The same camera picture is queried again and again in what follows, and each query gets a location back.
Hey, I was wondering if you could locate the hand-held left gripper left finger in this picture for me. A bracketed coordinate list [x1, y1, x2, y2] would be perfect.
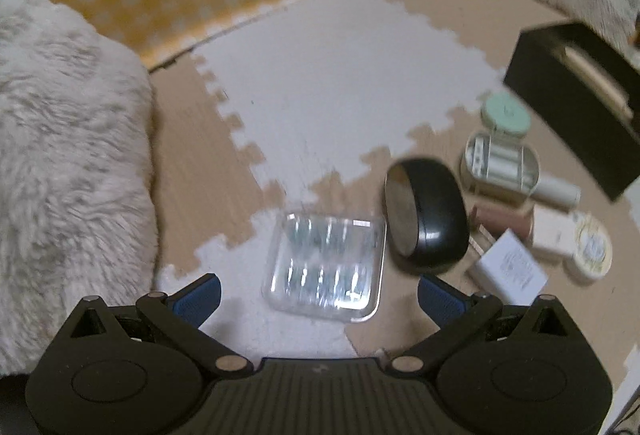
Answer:
[65, 274, 256, 378]

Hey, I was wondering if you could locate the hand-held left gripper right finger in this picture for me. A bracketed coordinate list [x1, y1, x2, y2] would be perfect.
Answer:
[385, 274, 583, 373]

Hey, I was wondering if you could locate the white power adapter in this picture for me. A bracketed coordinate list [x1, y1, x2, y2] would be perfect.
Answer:
[467, 229, 548, 306]

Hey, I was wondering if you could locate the black computer mouse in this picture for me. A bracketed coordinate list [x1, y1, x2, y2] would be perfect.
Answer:
[384, 157, 471, 273]

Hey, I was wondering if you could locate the clear plastic case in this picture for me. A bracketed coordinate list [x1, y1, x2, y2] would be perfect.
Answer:
[262, 212, 388, 323]

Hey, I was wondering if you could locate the oval clear case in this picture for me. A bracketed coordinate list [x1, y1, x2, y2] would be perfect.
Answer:
[460, 130, 542, 200]

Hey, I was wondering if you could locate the white tube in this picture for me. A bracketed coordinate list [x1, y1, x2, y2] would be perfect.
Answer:
[530, 172, 582, 210]

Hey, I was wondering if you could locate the black storage box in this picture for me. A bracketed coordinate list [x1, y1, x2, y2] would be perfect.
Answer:
[502, 22, 640, 202]

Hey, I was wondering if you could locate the brown box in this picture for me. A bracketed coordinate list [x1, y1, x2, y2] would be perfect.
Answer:
[470, 202, 536, 241]

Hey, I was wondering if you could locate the small white box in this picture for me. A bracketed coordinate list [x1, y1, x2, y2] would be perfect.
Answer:
[532, 207, 586, 261]

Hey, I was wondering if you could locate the cream round tin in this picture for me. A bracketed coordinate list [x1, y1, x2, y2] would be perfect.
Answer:
[565, 211, 613, 285]

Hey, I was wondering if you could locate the mint green round tin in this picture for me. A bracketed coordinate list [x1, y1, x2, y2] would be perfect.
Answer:
[481, 93, 532, 140]

